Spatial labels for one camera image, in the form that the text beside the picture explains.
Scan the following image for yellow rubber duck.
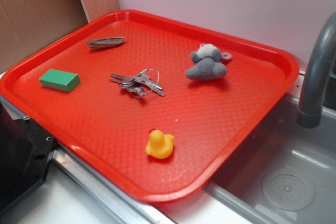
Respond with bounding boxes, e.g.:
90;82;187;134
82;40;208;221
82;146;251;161
145;129;175;159

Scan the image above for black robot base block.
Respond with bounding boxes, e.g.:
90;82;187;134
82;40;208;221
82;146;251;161
1;105;56;215

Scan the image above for red plastic tray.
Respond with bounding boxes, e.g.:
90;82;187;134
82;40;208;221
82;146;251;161
1;10;299;202

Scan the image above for silver key bunch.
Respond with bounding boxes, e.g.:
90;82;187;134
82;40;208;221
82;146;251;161
110;68;165;98

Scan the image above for grey plush mouse toy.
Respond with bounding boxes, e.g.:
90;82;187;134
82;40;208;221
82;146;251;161
185;44;233;81

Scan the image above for brown wooden piece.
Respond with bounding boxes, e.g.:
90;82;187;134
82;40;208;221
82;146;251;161
87;37;126;50

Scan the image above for green rectangular block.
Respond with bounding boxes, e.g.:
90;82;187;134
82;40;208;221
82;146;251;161
39;69;81;92

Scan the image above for grey plastic sink basin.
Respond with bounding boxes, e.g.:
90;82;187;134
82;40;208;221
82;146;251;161
204;95;335;223

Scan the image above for grey sink faucet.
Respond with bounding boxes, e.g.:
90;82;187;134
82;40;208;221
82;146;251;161
296;13;335;129

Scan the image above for brown cardboard panel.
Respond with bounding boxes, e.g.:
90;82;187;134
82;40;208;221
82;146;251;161
1;0;119;72

